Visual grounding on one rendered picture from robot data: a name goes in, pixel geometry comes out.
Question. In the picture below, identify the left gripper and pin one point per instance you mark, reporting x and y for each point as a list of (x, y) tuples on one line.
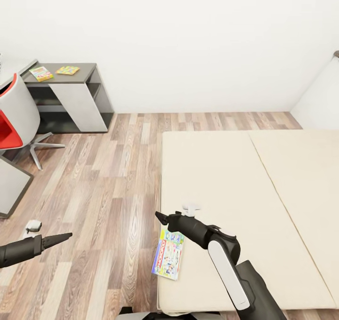
[(19, 251)]

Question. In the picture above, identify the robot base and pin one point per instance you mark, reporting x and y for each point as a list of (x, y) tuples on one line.
[(126, 314)]

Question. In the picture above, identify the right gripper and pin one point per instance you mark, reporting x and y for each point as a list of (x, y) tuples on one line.
[(177, 222)]

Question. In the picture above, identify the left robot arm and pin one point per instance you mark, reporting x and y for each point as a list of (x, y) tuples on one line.
[(32, 245)]

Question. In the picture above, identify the board game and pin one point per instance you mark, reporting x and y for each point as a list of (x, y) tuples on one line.
[(41, 74), (168, 254)]

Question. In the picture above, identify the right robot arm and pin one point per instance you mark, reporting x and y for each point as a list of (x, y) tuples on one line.
[(245, 286)]

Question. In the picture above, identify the jigsaw puzzle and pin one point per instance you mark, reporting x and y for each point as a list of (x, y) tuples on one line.
[(68, 70)]

